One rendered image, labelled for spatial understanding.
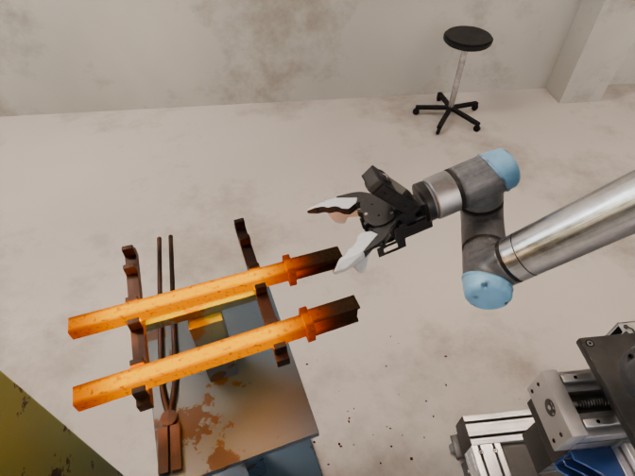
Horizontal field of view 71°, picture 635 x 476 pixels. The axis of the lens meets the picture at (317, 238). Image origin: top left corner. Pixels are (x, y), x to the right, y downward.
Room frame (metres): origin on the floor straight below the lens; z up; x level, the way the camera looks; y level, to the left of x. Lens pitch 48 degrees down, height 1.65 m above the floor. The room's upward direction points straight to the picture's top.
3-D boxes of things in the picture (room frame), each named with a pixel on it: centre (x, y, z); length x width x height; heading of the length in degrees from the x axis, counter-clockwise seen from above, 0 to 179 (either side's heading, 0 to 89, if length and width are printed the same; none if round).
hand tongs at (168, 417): (0.51, 0.34, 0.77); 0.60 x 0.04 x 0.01; 14
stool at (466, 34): (2.62, -0.88, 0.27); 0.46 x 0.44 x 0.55; 97
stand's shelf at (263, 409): (0.44, 0.20, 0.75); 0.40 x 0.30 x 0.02; 19
